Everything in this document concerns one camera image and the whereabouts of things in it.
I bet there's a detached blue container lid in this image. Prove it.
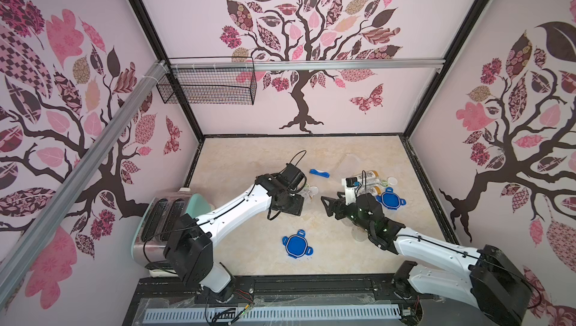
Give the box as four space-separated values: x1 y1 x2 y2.
376 187 407 210

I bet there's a blue lid toiletry container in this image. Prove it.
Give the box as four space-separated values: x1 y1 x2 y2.
334 153 362 179
299 185 319 201

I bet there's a small white round cap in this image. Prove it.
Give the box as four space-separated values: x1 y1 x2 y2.
387 177 398 186

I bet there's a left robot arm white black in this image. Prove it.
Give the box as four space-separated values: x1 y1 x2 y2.
163 163 306 294

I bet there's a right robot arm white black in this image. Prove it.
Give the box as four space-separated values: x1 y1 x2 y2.
320 193 534 325

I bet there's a small corked glass jar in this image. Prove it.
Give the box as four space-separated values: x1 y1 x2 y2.
351 228 368 242

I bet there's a mint green silver toaster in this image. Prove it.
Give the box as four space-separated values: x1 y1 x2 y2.
130 189 214 277

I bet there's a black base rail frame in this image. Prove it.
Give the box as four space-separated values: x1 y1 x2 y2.
122 271 514 326

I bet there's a black wire basket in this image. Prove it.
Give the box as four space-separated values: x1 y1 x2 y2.
157 56 257 105

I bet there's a white slotted cable duct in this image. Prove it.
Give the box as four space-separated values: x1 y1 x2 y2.
142 304 402 325

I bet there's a back aluminium rail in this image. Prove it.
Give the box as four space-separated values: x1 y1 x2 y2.
170 58 445 72

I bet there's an aluminium rail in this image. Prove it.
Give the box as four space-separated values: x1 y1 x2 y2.
170 58 445 72
1 60 169 306

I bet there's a left aluminium rail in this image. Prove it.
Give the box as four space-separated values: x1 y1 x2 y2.
1 60 169 306

